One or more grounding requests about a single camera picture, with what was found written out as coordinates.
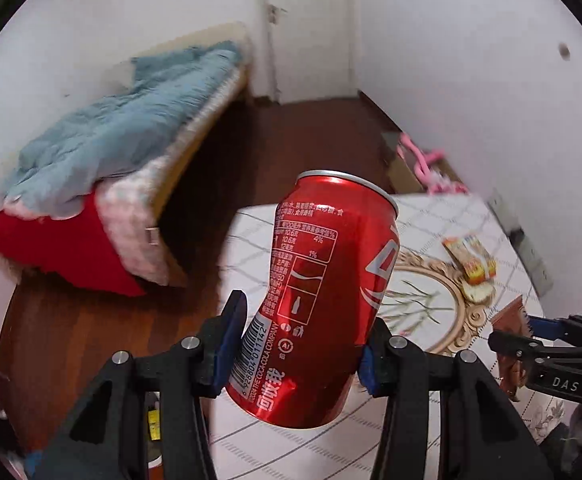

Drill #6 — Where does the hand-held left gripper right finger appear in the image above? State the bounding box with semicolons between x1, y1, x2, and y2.
358;317;554;480

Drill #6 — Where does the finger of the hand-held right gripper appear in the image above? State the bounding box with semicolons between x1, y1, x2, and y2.
526;315;582;344
488;329;582;364

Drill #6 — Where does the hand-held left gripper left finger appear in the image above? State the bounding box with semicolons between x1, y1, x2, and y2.
33;290;248;480

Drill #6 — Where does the brown snack packet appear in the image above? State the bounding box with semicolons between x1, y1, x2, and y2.
491;305;529;401

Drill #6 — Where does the red soda can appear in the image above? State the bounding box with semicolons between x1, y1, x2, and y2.
223;170;401;429

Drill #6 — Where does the orange peel piece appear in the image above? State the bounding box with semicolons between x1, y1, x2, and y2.
464;282;497;303

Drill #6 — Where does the yellow snack packet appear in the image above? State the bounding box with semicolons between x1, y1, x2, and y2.
442;234;498;283

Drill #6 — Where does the checkered bed sheet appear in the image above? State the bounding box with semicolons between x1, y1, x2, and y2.
96;155;192;286

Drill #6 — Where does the wooden bed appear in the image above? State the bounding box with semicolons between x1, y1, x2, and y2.
0;22;249;298

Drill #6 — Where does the red blanket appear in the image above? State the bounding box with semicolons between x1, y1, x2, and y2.
0;192;147;298

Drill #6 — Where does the cardboard box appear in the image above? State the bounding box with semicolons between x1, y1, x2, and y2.
381;132;452;193

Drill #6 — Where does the pink plush toy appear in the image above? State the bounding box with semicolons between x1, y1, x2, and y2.
398;132;469;196

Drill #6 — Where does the light blue duvet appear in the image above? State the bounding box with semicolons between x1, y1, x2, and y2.
1;40;244;216

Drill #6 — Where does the white pillow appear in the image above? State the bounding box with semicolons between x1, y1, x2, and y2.
103;57;139;91

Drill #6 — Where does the white door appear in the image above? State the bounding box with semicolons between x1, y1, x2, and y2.
256;0;359;106

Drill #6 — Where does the white wall socket panel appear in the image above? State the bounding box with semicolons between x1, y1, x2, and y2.
518;237;554;296
488;187;519;233

